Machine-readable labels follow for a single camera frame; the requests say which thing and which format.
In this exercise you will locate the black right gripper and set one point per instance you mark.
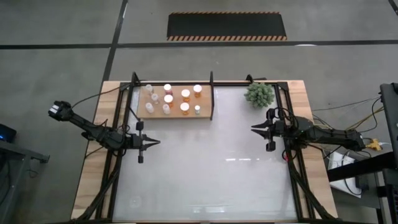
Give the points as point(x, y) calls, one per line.
point(278, 129)

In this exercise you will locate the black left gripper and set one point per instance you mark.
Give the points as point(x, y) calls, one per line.
point(140, 142)

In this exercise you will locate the white plastic medicine bottle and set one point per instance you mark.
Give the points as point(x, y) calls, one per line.
point(149, 107)
point(166, 109)

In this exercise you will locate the orange pill bottle white cap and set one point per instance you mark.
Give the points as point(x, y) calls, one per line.
point(184, 107)
point(168, 99)
point(185, 93)
point(197, 89)

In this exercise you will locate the pink medicine bottle white cap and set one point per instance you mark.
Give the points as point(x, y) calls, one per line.
point(168, 88)

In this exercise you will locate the small teal medicine bottle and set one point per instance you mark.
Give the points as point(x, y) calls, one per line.
point(197, 108)

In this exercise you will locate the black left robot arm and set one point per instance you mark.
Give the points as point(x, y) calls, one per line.
point(93, 132)

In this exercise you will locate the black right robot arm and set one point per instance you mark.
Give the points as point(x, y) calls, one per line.
point(332, 135)

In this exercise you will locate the green potted plant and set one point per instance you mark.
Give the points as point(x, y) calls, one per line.
point(259, 95)

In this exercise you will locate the black hazard-striped floor mat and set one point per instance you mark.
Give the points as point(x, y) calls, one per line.
point(227, 26)

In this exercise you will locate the yellow power splitter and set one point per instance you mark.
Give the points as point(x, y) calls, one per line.
point(374, 144)

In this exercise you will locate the black equipment cart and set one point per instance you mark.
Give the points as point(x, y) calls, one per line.
point(390, 109)

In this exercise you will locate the grey metal desk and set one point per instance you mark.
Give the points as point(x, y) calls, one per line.
point(18, 152)

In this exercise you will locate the black device with blue light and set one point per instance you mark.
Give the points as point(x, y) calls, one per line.
point(7, 133)

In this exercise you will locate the wooden shelf with black frame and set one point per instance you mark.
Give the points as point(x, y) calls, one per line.
point(205, 102)

